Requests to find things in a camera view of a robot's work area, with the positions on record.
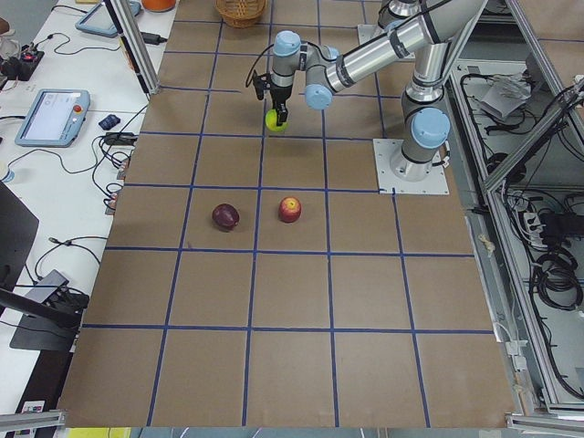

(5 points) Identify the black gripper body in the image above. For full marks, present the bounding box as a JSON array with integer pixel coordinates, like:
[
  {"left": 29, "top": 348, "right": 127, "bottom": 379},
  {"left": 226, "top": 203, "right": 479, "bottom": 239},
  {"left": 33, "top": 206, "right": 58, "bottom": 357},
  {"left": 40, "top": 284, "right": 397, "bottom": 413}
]
[{"left": 270, "top": 83, "right": 292, "bottom": 106}]

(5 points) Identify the green apple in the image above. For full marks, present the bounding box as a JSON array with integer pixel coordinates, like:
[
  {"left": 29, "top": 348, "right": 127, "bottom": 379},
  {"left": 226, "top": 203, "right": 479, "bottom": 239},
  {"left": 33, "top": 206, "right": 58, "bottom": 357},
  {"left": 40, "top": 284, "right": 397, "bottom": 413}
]
[{"left": 265, "top": 109, "right": 287, "bottom": 132}]

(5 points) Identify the red yellow apple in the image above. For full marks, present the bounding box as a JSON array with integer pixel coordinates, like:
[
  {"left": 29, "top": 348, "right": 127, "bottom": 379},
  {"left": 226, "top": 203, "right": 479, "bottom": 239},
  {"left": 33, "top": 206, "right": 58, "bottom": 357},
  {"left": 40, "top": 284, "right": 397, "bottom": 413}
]
[{"left": 278, "top": 196, "right": 302, "bottom": 224}]

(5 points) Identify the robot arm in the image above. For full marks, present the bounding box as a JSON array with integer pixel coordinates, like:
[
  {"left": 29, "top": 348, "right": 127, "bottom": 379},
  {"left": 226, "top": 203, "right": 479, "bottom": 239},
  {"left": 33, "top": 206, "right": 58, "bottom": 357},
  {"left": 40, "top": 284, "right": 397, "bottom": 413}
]
[{"left": 252, "top": 1, "right": 485, "bottom": 183}]

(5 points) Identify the wicker basket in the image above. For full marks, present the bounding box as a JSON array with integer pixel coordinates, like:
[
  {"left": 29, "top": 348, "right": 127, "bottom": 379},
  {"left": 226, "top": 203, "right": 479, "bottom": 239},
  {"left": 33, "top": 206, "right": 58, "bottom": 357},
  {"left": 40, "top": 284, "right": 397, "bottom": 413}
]
[{"left": 215, "top": 0, "right": 266, "bottom": 28}]

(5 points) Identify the dark red apple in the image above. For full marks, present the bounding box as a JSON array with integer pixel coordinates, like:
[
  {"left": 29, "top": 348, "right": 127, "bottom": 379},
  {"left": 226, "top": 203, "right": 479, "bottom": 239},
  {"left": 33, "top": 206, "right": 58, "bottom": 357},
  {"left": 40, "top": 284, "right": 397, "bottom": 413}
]
[{"left": 212, "top": 203, "right": 240, "bottom": 231}]

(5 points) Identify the orange bucket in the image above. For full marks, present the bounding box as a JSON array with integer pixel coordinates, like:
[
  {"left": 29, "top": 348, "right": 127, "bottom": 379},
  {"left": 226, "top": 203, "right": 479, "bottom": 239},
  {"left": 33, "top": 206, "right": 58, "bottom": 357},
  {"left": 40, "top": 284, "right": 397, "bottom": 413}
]
[{"left": 141, "top": 0, "right": 176, "bottom": 13}]

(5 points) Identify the teach pendant tablet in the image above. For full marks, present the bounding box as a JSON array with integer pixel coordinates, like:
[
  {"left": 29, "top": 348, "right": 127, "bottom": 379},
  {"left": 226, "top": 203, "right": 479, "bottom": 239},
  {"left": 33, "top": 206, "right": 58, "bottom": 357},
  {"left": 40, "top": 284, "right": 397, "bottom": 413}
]
[{"left": 15, "top": 89, "right": 91, "bottom": 148}]

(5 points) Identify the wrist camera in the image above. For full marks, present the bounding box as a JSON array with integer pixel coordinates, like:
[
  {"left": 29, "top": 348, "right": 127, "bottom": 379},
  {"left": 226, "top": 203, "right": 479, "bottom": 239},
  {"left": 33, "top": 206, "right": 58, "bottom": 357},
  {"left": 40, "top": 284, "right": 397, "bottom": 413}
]
[{"left": 252, "top": 71, "right": 272, "bottom": 100}]

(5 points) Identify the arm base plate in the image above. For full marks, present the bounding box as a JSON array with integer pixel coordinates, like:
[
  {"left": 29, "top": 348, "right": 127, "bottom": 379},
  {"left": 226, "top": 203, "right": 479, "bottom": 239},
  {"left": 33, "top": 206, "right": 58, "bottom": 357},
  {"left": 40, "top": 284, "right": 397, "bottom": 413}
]
[
  {"left": 357, "top": 24, "right": 392, "bottom": 45},
  {"left": 372, "top": 139, "right": 450, "bottom": 195}
]

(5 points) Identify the aluminium frame post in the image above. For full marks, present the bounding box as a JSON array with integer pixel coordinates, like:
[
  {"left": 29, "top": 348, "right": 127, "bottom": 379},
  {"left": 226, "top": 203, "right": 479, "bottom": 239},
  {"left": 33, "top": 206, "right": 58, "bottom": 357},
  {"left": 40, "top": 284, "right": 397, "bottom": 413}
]
[{"left": 104, "top": 0, "right": 160, "bottom": 96}]

